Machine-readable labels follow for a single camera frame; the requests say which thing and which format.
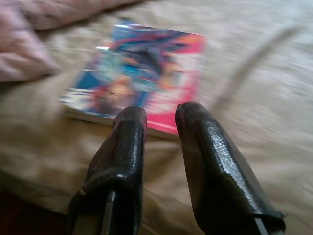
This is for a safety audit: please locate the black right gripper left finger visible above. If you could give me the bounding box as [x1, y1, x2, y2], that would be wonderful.
[67, 105, 148, 235]

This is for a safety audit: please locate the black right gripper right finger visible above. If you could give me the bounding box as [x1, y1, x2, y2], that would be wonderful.
[176, 101, 287, 235]

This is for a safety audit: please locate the blue and pink comic book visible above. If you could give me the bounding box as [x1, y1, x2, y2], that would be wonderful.
[57, 17, 208, 138]

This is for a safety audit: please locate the pink cartoon blanket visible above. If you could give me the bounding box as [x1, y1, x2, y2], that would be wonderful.
[0, 0, 147, 83]

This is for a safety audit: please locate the beige floral bed sheet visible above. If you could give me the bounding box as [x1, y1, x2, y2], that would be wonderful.
[0, 0, 313, 235]

